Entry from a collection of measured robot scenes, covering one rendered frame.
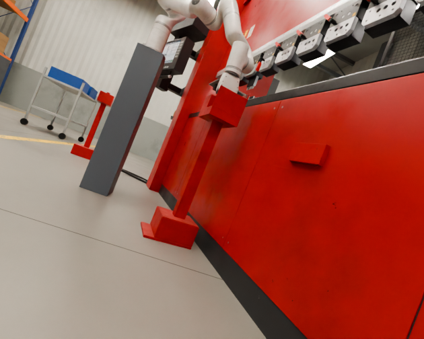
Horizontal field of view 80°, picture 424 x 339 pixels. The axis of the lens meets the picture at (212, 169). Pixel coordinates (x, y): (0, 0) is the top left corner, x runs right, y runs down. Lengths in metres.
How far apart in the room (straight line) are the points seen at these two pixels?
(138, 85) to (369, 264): 1.54
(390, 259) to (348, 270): 0.10
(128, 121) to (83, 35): 8.44
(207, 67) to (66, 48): 7.66
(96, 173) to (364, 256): 1.51
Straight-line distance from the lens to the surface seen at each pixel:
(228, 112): 1.28
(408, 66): 0.88
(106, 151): 1.76
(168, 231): 1.27
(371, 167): 0.77
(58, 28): 10.36
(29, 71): 10.25
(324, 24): 1.56
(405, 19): 1.28
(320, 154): 0.87
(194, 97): 2.70
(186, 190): 1.30
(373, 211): 0.73
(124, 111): 1.76
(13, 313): 0.69
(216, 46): 2.90
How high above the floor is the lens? 0.40
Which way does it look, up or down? 1 degrees up
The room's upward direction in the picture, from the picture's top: 22 degrees clockwise
